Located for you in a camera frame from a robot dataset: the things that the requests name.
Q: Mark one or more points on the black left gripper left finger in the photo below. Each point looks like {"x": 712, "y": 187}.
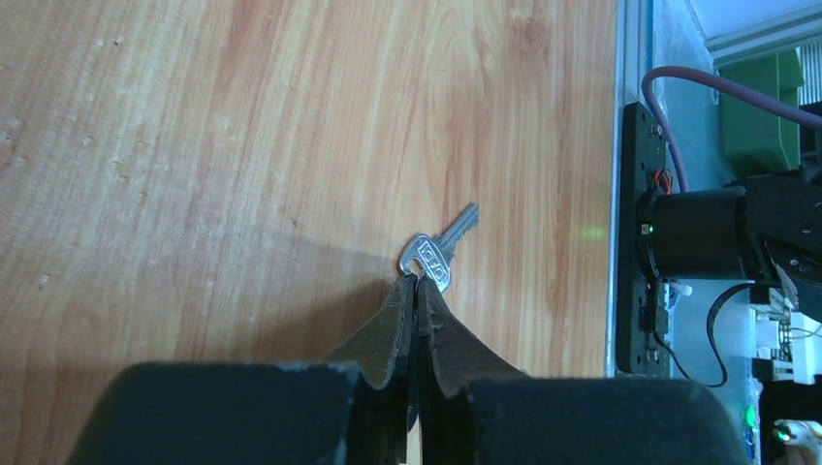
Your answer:
{"x": 352, "y": 407}

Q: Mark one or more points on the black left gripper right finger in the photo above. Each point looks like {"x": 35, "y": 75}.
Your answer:
{"x": 476, "y": 408}

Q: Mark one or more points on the silver key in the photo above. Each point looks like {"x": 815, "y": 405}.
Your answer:
{"x": 433, "y": 255}

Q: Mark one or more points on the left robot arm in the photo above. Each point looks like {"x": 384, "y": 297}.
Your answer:
{"x": 415, "y": 363}

